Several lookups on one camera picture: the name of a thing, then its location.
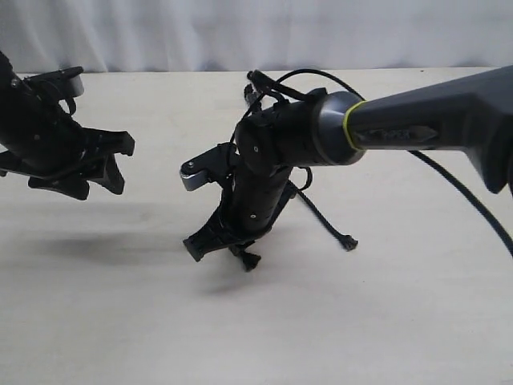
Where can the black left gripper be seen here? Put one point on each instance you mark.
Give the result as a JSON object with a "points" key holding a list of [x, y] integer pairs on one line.
{"points": [[43, 139]]}

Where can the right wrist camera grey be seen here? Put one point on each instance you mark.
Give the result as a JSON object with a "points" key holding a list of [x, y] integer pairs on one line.
{"points": [[213, 166]]}

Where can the white fabric backdrop curtain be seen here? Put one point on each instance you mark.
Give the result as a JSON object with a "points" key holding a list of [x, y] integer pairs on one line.
{"points": [[130, 36]]}

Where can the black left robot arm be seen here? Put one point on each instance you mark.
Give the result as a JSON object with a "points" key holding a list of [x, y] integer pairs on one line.
{"points": [[43, 141]]}

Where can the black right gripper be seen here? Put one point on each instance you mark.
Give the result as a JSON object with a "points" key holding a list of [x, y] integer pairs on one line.
{"points": [[245, 212]]}

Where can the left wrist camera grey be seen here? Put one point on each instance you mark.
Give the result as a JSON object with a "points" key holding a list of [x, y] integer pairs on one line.
{"points": [[61, 84]]}

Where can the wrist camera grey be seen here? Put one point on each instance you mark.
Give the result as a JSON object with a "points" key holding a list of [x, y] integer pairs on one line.
{"points": [[213, 166], [61, 84]]}

